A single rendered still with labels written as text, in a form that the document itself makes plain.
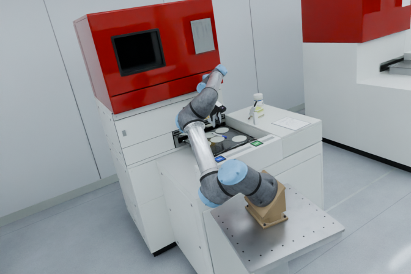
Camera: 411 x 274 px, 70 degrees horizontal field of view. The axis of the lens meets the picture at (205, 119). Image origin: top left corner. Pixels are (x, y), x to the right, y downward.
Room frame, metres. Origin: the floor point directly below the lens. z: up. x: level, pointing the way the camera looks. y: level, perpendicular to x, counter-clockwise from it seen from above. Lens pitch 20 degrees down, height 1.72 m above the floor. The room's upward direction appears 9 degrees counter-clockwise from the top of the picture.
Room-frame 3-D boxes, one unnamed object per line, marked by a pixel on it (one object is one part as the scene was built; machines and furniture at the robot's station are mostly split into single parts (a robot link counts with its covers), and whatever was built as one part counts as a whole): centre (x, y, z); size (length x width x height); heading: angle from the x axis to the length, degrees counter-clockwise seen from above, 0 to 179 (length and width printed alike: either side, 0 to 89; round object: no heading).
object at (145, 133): (1.97, 0.21, 1.02); 0.82 x 0.03 x 0.40; 116
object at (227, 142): (1.85, -0.06, 0.90); 0.34 x 0.34 x 0.01; 26
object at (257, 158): (1.50, -0.16, 0.89); 0.55 x 0.09 x 0.14; 116
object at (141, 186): (2.27, 0.36, 0.41); 0.82 x 0.71 x 0.82; 116
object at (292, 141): (1.94, -0.45, 0.89); 0.62 x 0.35 x 0.14; 26
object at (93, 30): (2.25, 0.35, 1.52); 0.81 x 0.75 x 0.59; 116
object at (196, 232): (1.80, -0.18, 0.41); 0.97 x 0.64 x 0.82; 116
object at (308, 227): (1.09, -0.21, 0.75); 0.45 x 0.44 x 0.13; 17
